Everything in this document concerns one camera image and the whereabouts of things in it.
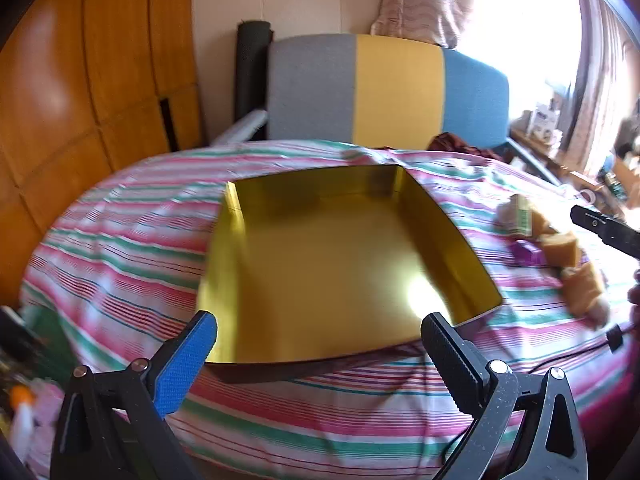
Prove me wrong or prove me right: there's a person's right hand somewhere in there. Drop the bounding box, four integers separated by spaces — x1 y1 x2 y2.
628 269 640 331

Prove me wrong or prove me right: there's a dark green side table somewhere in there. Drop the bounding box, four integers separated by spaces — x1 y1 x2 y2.
22 305 76 378

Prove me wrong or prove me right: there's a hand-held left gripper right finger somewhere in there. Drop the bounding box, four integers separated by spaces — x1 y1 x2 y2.
421 312 590 480

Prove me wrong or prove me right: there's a white bottle orange cap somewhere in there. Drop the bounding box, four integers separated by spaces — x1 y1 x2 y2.
9 385 40 462

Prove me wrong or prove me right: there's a purple snack packet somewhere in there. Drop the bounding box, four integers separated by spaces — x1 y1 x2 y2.
515 240 548 267

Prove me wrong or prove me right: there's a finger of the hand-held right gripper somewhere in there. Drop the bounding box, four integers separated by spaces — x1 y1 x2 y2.
570 204 640 261

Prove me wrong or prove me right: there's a pink patterned curtain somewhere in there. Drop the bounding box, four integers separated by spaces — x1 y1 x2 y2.
370 0 478 48

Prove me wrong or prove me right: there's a wooden desk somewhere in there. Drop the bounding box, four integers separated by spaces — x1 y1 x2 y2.
507 125 640 221

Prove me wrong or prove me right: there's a wooden wardrobe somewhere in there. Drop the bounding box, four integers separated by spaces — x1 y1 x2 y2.
0 0 206 281

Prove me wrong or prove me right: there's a white printed box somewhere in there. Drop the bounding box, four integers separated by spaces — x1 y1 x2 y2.
527 101 562 141

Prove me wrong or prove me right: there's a grey yellow blue chair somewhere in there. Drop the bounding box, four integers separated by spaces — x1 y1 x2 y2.
210 34 566 186

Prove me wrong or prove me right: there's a black rolled mat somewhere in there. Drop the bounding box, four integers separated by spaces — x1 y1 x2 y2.
235 20 273 141

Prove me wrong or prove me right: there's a pink tissue pack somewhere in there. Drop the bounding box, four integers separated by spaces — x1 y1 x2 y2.
30 380 67 428

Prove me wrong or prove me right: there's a gold tin box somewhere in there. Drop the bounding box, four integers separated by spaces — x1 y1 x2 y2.
197 164 503 383

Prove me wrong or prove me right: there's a beige striped window curtain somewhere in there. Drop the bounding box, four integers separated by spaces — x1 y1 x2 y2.
570 0 640 176

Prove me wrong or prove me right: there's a green cracker packet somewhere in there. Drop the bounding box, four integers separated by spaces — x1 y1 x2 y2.
497 194 533 238

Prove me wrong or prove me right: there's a black cable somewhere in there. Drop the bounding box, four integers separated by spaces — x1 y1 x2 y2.
530 324 637 376

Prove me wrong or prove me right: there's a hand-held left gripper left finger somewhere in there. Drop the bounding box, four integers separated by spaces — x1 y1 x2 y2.
50 310 218 480

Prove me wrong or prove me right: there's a dark red cloth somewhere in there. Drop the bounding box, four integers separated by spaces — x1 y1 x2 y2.
430 131 503 161

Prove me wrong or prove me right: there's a striped tablecloth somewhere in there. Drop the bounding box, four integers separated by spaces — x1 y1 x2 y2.
20 140 640 480

